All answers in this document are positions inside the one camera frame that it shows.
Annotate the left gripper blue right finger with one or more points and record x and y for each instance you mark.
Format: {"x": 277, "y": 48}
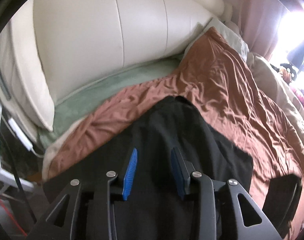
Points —
{"x": 194, "y": 186}

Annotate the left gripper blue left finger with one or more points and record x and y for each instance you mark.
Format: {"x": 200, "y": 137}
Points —
{"x": 114, "y": 186}

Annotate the folded black clothes stack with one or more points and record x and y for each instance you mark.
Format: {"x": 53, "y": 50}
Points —
{"x": 282, "y": 199}

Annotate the green mattress sheet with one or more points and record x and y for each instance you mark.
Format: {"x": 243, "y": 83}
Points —
{"x": 85, "y": 100}

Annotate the brown bed blanket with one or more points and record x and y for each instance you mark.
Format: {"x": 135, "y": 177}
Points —
{"x": 218, "y": 82}

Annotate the beige duvet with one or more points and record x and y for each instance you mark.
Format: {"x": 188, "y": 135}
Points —
{"x": 272, "y": 84}

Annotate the black plush toy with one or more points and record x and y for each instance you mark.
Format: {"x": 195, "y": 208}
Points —
{"x": 291, "y": 69}

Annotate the light green pillow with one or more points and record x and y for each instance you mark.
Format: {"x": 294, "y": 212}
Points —
{"x": 233, "y": 40}

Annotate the cream padded headboard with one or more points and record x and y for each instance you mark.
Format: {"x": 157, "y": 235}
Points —
{"x": 51, "y": 48}

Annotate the pink left curtain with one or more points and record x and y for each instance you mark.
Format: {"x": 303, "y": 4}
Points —
{"x": 258, "y": 21}

